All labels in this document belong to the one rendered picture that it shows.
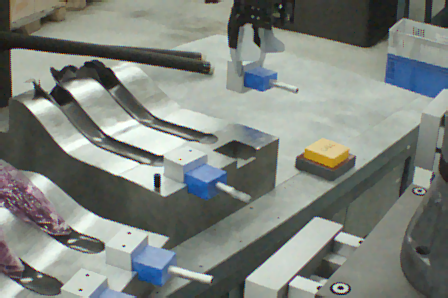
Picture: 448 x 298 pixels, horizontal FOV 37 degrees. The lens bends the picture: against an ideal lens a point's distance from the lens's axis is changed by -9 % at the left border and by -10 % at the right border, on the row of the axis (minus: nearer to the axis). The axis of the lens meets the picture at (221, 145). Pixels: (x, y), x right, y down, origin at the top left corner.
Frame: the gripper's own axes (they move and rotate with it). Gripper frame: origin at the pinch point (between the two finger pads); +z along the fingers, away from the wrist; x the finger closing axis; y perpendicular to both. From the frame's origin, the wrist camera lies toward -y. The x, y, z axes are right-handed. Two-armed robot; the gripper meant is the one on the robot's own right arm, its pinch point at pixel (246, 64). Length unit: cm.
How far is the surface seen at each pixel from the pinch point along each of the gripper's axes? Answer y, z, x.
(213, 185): 17.5, 5.6, -29.9
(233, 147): 9.8, 7.4, -15.7
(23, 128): -18.6, 6.2, -36.0
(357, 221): 15.1, 35.7, 22.3
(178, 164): 12.7, 3.6, -31.5
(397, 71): -84, 83, 262
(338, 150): 18.4, 11.4, 2.8
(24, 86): -239, 94, 118
